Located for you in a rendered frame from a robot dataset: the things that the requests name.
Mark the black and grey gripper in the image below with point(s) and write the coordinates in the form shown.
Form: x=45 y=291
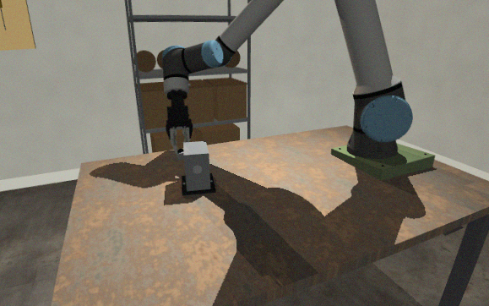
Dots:
x=179 y=117

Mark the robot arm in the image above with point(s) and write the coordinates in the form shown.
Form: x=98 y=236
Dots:
x=383 y=112

